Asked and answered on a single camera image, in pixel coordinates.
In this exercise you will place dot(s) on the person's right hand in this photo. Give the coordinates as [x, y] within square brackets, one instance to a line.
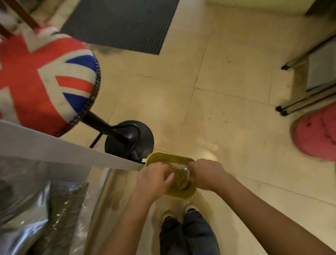
[207, 174]

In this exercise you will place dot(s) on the person's left hand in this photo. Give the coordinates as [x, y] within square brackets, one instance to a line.
[149, 181]

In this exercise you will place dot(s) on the person's right fingers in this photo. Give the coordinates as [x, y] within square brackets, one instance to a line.
[192, 170]

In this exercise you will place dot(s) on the person's left thumb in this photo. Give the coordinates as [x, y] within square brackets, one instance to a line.
[170, 177]

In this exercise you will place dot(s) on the clear bag of dried leaves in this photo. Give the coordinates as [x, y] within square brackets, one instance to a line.
[180, 177]

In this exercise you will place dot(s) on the person's right forearm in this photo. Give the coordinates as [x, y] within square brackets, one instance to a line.
[265, 220]

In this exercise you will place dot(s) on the person's left forearm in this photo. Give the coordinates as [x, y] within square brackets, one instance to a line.
[128, 226]

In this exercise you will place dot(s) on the yellow plastic tray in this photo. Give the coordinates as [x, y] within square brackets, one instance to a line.
[181, 193]

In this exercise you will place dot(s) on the person's right shoe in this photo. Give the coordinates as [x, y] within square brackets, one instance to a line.
[190, 208]

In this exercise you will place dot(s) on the person's shoe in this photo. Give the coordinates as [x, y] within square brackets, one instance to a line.
[190, 208]
[168, 216]

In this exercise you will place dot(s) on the person's left shoe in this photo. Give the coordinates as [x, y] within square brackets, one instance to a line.
[168, 216]

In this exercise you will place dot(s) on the person's left leg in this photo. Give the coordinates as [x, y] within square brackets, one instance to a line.
[172, 237]

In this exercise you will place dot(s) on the person's leg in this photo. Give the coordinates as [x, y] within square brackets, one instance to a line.
[200, 233]
[172, 237]

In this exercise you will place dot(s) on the person's right leg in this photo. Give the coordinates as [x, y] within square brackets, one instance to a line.
[200, 233]

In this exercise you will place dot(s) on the large bag of dried leaves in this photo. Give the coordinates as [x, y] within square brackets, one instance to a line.
[64, 215]

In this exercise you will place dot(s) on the white glass display counter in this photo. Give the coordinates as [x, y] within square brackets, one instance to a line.
[52, 149]

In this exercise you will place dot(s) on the pink round cushion stool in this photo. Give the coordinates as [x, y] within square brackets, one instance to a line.
[317, 134]

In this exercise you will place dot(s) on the metal folding stand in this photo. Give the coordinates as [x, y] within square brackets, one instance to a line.
[312, 89]

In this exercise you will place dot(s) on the silver foil bag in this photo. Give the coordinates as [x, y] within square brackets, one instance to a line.
[21, 231]

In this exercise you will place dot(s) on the flag-patterned bar stool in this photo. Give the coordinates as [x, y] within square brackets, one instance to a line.
[39, 84]

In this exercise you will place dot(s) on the dark ribbed floor mat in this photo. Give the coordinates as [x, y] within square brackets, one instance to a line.
[118, 23]

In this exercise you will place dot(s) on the brown wooden chair frame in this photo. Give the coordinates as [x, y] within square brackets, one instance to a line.
[18, 15]

